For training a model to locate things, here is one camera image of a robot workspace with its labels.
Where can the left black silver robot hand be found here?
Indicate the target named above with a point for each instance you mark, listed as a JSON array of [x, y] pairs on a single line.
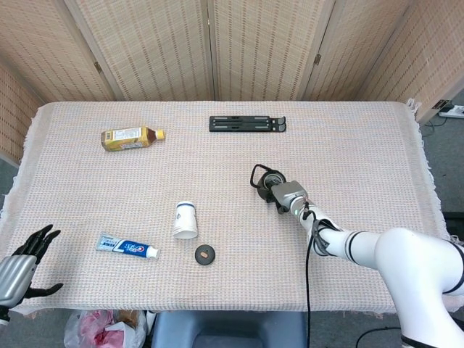
[[14, 275]]

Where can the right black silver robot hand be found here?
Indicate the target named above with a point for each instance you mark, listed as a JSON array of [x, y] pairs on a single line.
[[288, 195]]

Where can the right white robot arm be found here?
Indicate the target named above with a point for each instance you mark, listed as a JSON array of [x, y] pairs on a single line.
[[406, 257]]

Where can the black cast iron teapot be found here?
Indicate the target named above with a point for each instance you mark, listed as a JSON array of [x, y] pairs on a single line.
[[261, 190]]

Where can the black round teapot lid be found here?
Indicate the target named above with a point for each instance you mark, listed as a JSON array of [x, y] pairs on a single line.
[[205, 254]]

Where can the white pink plastic bag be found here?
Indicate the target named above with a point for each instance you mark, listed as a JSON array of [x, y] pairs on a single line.
[[105, 328]]

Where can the yellow tea bottle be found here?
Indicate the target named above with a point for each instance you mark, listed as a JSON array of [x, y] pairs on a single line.
[[125, 139]]

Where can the pink woven tablecloth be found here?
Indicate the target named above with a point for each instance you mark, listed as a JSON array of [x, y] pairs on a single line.
[[217, 163]]

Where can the black folding stand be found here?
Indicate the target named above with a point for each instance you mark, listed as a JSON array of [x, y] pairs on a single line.
[[246, 124]]

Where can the white paper cup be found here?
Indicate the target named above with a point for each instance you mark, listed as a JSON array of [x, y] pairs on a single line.
[[185, 222]]

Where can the blue white toothpaste tube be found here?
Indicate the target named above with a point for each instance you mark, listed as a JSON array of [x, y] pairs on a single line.
[[125, 247]]

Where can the blue grey chair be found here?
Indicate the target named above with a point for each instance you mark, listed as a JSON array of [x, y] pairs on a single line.
[[228, 330]]

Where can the woven wooden folding screen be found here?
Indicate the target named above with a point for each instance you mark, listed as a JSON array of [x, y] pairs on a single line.
[[232, 47]]

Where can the white shoe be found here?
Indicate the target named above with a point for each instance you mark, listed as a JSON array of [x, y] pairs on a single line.
[[457, 240]]

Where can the white power strip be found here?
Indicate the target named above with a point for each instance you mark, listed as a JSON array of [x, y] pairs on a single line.
[[453, 110]]

